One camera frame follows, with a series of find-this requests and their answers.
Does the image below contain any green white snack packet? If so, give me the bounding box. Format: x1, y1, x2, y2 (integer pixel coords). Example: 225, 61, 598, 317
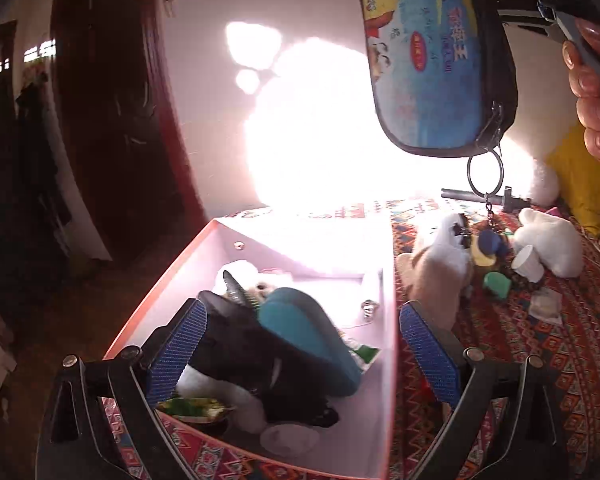
156, 396, 234, 425

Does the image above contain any white knit sock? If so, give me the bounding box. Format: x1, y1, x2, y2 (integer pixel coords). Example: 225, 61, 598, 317
396, 211, 474, 330

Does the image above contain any white plush toy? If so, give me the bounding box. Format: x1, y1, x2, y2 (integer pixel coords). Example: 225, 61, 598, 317
174, 260, 294, 434

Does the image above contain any blue figurine keychain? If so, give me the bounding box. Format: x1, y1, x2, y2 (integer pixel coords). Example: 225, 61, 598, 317
470, 229, 509, 268

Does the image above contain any teal glasses case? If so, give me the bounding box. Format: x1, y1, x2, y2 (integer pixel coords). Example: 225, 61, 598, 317
258, 287, 362, 398

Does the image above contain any blue cartoon zip pouch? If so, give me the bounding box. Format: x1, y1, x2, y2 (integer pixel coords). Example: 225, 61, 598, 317
360, 0, 518, 158

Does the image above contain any large white plush rabbit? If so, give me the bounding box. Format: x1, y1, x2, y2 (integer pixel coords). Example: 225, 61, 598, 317
513, 208, 584, 278

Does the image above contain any person right hand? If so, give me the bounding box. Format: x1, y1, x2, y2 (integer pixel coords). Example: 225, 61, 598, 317
562, 18, 600, 160

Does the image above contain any green small cup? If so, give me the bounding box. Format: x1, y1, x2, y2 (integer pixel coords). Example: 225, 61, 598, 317
482, 271, 512, 301

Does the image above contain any clear plastic sachet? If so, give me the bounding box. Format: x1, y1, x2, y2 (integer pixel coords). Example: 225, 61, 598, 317
528, 287, 562, 326

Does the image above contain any orange cardboard box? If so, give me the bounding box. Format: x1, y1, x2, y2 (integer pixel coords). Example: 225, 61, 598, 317
106, 216, 396, 479

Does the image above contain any patterned red bed cloth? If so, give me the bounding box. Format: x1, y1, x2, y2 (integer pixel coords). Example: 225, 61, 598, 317
102, 198, 600, 479

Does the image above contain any black rod tool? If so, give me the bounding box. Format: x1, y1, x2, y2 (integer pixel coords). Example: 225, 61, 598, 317
441, 186, 531, 214

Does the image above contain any yellow pillow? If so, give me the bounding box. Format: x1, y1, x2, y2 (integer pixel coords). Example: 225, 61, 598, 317
545, 124, 600, 238

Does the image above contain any white fluffy ball pillow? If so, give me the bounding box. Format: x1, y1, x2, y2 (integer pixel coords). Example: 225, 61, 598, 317
521, 158, 560, 208

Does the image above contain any dark red door frame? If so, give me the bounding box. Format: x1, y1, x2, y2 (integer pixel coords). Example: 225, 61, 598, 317
50, 0, 206, 262

